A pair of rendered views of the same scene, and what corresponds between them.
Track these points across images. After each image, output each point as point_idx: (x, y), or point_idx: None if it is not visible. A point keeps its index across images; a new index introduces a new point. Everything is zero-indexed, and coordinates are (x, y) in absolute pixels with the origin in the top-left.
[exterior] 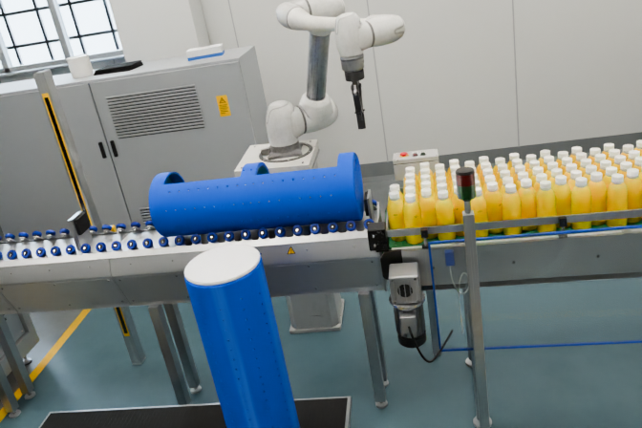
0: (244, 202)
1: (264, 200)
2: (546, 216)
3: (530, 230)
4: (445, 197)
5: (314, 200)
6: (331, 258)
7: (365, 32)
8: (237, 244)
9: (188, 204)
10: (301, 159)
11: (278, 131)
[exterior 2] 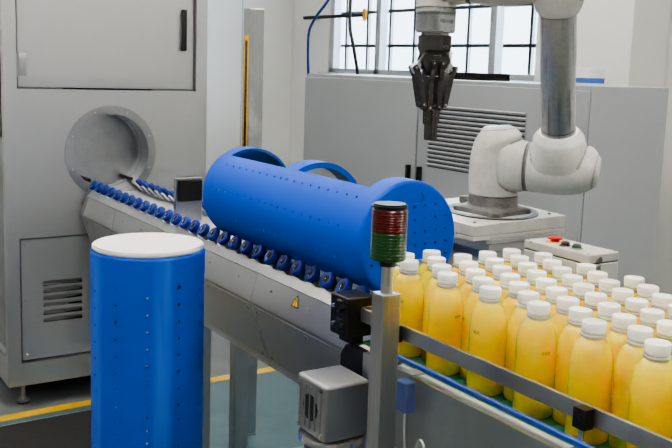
0: (266, 201)
1: (282, 205)
2: (572, 396)
3: (561, 424)
4: (443, 283)
5: (322, 226)
6: (325, 336)
7: None
8: (260, 267)
9: (229, 186)
10: (485, 220)
11: (475, 167)
